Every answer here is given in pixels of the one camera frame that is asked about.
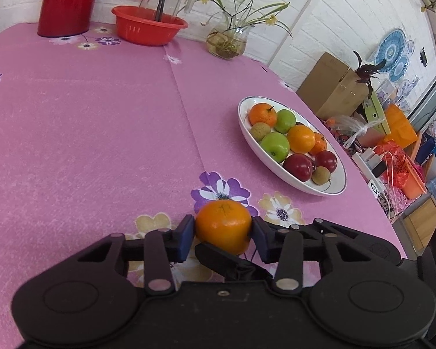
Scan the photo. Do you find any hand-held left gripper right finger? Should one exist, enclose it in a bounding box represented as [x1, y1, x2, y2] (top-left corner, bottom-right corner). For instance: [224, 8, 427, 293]
[252, 217, 355, 293]

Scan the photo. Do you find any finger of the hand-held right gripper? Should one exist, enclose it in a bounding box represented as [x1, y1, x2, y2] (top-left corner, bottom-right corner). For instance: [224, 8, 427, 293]
[312, 217, 366, 243]
[194, 243, 274, 282]

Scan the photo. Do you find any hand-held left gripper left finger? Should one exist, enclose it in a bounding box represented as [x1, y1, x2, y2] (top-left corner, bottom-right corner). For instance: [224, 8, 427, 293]
[76, 215, 197, 296]

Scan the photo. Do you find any smooth round orange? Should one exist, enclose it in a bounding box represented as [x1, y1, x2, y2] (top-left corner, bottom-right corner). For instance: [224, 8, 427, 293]
[195, 200, 252, 256]
[287, 124, 316, 154]

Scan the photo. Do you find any white oval plate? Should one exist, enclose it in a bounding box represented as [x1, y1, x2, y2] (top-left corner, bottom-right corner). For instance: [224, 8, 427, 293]
[238, 96, 348, 197]

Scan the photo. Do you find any brown kiwi fruit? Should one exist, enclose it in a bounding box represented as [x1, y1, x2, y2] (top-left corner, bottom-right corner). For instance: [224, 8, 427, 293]
[311, 166, 331, 186]
[250, 123, 269, 140]

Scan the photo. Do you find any red plum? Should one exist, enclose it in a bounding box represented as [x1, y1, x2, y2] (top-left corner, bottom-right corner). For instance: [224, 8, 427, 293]
[314, 150, 338, 173]
[283, 154, 314, 182]

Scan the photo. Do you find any large green apple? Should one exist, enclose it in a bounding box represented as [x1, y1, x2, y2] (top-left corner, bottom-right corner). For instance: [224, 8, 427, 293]
[260, 132, 290, 163]

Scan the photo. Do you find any small green apple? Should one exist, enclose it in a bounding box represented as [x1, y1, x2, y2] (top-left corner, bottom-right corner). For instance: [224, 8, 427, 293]
[274, 109, 296, 134]

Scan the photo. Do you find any wooden cabinet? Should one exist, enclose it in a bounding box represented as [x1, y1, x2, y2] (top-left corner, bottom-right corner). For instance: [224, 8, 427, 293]
[403, 196, 436, 250]

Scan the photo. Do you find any red mesh bag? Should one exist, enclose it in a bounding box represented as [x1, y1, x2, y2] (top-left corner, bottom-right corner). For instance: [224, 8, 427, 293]
[374, 142, 427, 199]

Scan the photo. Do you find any clear plastic bag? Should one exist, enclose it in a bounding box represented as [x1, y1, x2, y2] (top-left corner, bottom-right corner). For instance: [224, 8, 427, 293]
[330, 114, 384, 149]

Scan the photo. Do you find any orange plastic bag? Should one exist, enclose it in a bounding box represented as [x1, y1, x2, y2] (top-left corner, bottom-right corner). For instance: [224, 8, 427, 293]
[384, 104, 419, 148]

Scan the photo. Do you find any pink floral tablecloth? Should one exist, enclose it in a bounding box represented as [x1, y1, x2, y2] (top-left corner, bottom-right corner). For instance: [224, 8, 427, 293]
[0, 22, 408, 349]

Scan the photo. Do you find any cardboard box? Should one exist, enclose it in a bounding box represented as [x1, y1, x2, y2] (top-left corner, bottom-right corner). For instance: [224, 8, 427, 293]
[297, 51, 374, 120]

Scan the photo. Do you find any purple leaf plant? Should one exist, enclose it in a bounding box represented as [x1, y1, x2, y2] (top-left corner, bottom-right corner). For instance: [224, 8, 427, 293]
[352, 50, 389, 99]

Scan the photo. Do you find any glass vase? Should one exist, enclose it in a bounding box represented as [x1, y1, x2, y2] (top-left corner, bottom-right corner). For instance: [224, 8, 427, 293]
[206, 17, 250, 60]

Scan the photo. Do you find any red plastic basin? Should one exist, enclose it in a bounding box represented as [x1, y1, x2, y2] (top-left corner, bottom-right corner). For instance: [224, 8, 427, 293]
[111, 6, 189, 47]

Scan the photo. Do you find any yellow flowered plant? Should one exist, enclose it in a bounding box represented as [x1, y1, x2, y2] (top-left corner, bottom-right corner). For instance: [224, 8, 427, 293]
[199, 0, 294, 40]

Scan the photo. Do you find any red thermos jug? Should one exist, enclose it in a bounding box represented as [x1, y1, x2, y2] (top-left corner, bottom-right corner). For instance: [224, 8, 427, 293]
[37, 0, 110, 38]

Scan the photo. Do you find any small blue wall plate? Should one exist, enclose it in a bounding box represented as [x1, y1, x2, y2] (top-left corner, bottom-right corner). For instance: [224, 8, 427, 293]
[392, 55, 410, 82]

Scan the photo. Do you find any blue round wall decoration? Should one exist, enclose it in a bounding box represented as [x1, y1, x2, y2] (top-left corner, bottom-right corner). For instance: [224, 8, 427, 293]
[374, 28, 408, 74]

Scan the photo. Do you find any white wall pipe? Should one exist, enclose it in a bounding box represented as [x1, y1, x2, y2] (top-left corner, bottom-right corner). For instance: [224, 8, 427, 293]
[269, 0, 333, 70]

